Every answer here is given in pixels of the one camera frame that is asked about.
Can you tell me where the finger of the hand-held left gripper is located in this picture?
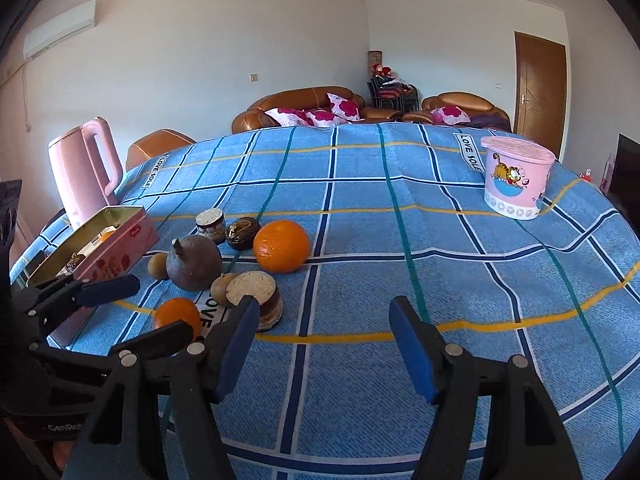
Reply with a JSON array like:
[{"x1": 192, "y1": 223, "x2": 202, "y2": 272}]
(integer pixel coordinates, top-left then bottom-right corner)
[
  {"x1": 27, "y1": 320, "x2": 196, "y2": 378},
  {"x1": 12, "y1": 274, "x2": 142, "y2": 341}
]

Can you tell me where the pink cartoon cat bucket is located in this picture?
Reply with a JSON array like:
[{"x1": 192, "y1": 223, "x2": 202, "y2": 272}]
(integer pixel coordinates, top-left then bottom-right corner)
[{"x1": 481, "y1": 135, "x2": 557, "y2": 221}]

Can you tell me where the brown leather armchair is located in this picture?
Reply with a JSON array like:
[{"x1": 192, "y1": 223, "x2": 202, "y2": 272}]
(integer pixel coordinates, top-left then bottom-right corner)
[{"x1": 125, "y1": 129, "x2": 197, "y2": 171}]

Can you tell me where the white wall cord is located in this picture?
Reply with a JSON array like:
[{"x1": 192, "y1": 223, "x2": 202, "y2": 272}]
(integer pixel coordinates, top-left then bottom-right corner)
[{"x1": 2, "y1": 57, "x2": 31, "y2": 131}]

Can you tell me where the blue checked tablecloth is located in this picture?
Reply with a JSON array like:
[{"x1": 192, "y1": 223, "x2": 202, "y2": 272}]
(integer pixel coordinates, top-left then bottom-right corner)
[{"x1": 10, "y1": 122, "x2": 640, "y2": 480}]

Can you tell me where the stack of dark chairs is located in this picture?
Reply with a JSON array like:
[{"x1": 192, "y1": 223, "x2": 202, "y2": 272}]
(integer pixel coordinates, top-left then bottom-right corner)
[{"x1": 367, "y1": 77, "x2": 420, "y2": 113}]

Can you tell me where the black television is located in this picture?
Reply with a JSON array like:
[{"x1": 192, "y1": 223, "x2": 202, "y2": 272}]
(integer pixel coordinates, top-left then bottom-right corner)
[{"x1": 607, "y1": 133, "x2": 640, "y2": 211}]

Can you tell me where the white pink flowered pillow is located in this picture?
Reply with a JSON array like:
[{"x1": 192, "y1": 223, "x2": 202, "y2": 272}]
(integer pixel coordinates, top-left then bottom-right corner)
[
  {"x1": 264, "y1": 107, "x2": 313, "y2": 128},
  {"x1": 431, "y1": 106, "x2": 472, "y2": 125},
  {"x1": 327, "y1": 92, "x2": 362, "y2": 122},
  {"x1": 304, "y1": 108, "x2": 351, "y2": 127}
]

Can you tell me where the red clothes pile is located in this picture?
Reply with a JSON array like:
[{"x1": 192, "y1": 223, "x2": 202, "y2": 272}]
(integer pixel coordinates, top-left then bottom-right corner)
[{"x1": 372, "y1": 64, "x2": 402, "y2": 86}]

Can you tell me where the white wall air conditioner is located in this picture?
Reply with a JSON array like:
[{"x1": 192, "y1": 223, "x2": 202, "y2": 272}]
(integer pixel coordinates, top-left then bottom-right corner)
[{"x1": 22, "y1": 0, "x2": 97, "y2": 59}]

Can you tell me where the pink metal tin box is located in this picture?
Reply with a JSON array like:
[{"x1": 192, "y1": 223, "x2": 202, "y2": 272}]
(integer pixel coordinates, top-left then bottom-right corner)
[{"x1": 25, "y1": 205, "x2": 161, "y2": 350}]

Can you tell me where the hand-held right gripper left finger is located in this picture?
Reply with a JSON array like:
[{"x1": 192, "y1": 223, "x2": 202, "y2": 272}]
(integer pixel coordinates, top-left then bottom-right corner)
[{"x1": 62, "y1": 296, "x2": 261, "y2": 480}]

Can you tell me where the dark brown round fruit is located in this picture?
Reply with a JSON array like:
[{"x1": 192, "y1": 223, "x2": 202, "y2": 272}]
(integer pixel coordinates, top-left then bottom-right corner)
[{"x1": 166, "y1": 235, "x2": 223, "y2": 292}]

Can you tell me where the pink electric kettle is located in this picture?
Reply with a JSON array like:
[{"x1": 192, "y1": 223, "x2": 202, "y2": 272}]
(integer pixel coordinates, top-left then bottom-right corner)
[{"x1": 47, "y1": 116, "x2": 125, "y2": 235}]

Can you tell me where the long brown leather sofa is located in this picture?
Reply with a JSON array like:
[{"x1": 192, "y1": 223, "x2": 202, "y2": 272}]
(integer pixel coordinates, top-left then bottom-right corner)
[{"x1": 231, "y1": 86, "x2": 401, "y2": 134}]

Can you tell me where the brown kiwi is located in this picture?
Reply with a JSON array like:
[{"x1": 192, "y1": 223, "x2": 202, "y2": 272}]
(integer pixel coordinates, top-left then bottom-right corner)
[
  {"x1": 148, "y1": 252, "x2": 170, "y2": 280},
  {"x1": 210, "y1": 273, "x2": 237, "y2": 306}
]

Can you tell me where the purple cloth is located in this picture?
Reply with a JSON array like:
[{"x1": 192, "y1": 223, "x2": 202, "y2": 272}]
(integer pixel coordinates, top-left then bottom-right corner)
[{"x1": 467, "y1": 114, "x2": 512, "y2": 132}]

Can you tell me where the large wrapped round pastry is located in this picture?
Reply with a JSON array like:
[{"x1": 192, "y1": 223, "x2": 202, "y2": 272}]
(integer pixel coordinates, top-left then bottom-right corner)
[{"x1": 226, "y1": 271, "x2": 284, "y2": 332}]

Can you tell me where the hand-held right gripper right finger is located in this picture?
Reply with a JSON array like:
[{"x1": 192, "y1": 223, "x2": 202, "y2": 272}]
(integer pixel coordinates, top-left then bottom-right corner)
[{"x1": 389, "y1": 296, "x2": 583, "y2": 480}]

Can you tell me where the short brown leather sofa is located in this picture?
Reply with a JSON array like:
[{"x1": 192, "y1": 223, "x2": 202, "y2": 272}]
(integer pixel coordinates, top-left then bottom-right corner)
[{"x1": 402, "y1": 91, "x2": 512, "y2": 133}]

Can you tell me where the brown wooden door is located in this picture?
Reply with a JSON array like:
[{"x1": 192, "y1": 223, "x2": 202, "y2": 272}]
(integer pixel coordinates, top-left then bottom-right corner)
[{"x1": 514, "y1": 31, "x2": 568, "y2": 163}]

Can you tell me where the large orange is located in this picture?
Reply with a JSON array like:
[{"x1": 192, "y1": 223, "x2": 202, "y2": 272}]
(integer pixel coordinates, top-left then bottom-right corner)
[{"x1": 253, "y1": 219, "x2": 311, "y2": 274}]

